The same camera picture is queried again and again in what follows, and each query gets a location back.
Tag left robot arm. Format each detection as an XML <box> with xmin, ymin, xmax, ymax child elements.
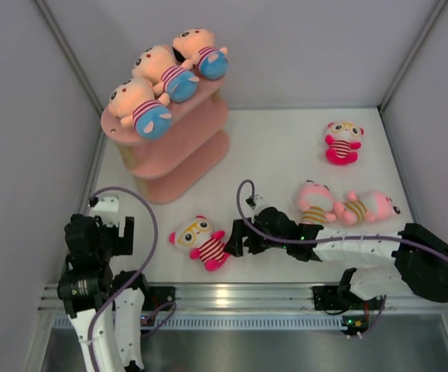
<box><xmin>57</xmin><ymin>214</ymin><xmax>151</xmax><ymax>371</ymax></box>

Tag white slotted cable duct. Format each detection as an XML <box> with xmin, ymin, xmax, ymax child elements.
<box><xmin>53</xmin><ymin>314</ymin><xmax>364</xmax><ymax>330</ymax></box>

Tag black-haired boy doll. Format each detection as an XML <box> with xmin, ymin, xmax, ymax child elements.
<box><xmin>172</xmin><ymin>28</ymin><xmax>229</xmax><ymax>80</ymax></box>

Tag pink wooden shelf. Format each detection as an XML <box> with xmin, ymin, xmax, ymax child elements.
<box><xmin>101</xmin><ymin>77</ymin><xmax>229</xmax><ymax>204</ymax></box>

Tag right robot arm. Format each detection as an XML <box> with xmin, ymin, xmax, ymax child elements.
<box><xmin>224</xmin><ymin>207</ymin><xmax>448</xmax><ymax>308</ymax></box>

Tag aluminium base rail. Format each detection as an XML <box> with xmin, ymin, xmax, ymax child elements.
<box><xmin>37</xmin><ymin>283</ymin><xmax>448</xmax><ymax>314</ymax></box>

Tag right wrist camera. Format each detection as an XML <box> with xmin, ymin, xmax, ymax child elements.
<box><xmin>246</xmin><ymin>194</ymin><xmax>271</xmax><ymax>215</ymax></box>

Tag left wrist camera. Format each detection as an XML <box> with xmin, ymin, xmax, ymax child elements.
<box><xmin>88</xmin><ymin>195</ymin><xmax>119</xmax><ymax>227</ymax></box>

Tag pink frog toy striped shirt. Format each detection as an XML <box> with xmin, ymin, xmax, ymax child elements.
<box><xmin>296</xmin><ymin>180</ymin><xmax>336</xmax><ymax>225</ymax></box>

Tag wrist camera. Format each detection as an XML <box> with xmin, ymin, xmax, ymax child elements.
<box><xmin>88</xmin><ymin>195</ymin><xmax>119</xmax><ymax>227</ymax></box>
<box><xmin>246</xmin><ymin>194</ymin><xmax>271</xmax><ymax>215</ymax></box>

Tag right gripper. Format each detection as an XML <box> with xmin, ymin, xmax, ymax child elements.
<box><xmin>225</xmin><ymin>217</ymin><xmax>288</xmax><ymax>257</ymax></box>

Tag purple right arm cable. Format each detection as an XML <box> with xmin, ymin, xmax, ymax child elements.
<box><xmin>236</xmin><ymin>179</ymin><xmax>448</xmax><ymax>338</ymax></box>

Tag white panda toy yellow glasses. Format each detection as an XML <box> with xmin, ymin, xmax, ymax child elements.
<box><xmin>168</xmin><ymin>215</ymin><xmax>230</xmax><ymax>272</ymax></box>

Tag peach pig toy blue shorts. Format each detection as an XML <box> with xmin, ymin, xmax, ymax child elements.
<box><xmin>132</xmin><ymin>45</ymin><xmax>199</xmax><ymax>103</ymax></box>

